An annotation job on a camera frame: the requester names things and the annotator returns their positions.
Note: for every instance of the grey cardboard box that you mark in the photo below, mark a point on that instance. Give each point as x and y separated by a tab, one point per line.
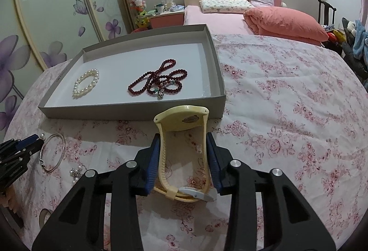
129	52

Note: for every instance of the pink and cream nightstand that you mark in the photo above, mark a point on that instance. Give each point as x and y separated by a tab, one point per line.
166	19

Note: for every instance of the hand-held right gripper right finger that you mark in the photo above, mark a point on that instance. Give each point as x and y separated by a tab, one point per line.
213	161

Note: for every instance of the white mug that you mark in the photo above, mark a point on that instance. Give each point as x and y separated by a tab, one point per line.
159	8

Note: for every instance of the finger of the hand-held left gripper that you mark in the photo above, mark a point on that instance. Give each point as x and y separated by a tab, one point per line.
14	163
30	144

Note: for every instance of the pile of clothes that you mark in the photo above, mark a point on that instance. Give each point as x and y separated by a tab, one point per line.
353	38

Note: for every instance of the floral white pillow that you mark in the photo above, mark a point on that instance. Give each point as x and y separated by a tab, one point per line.
224	5

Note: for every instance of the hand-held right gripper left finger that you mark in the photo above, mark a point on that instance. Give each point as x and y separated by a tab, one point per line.
152	161

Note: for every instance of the pink floral blanket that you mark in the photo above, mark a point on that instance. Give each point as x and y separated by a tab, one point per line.
287	101

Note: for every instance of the dark wooden chair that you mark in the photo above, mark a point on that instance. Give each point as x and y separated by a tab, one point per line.
326	11

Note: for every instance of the silver bangle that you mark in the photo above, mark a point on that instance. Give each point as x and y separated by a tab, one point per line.
63	151

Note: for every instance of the floral sliding door wardrobe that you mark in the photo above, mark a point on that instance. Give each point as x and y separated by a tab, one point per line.
57	9

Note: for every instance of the cream yellow wristwatch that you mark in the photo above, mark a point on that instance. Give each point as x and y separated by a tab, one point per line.
184	118

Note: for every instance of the bed with pink sheet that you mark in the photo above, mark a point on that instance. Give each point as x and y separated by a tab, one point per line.
215	21

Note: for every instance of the folded pink duvet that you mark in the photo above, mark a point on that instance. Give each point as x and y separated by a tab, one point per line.
281	22

